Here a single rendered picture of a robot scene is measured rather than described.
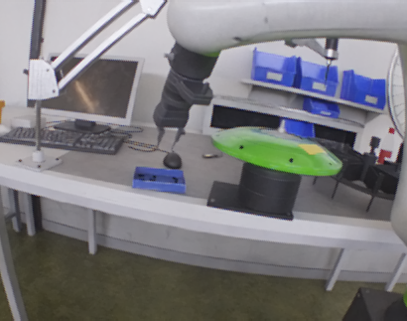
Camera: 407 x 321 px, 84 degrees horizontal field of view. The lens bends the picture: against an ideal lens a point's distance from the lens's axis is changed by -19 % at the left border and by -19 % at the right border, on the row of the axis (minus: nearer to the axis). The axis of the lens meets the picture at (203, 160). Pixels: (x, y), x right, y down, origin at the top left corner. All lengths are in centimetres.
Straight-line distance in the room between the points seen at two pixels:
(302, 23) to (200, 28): 13
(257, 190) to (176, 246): 130
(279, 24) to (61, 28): 161
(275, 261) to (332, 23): 171
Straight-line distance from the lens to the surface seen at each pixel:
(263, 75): 132
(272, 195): 60
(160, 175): 75
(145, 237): 186
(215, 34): 36
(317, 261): 202
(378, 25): 40
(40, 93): 75
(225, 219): 63
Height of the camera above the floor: 118
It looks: 16 degrees down
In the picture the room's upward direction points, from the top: 9 degrees clockwise
